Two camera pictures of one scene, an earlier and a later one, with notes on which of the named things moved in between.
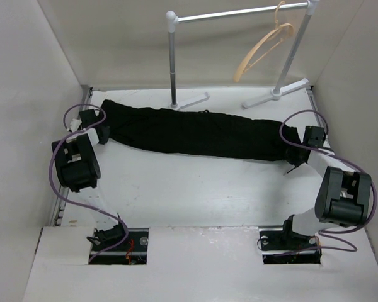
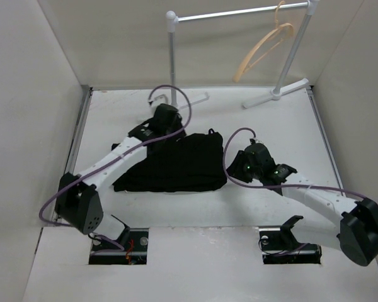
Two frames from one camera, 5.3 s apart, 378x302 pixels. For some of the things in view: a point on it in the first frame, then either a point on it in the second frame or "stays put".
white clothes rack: (173, 21) stays put
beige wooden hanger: (241, 70) stays put
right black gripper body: (293, 154) -> (242, 170)
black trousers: (213, 133) -> (185, 163)
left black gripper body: (105, 133) -> (175, 126)
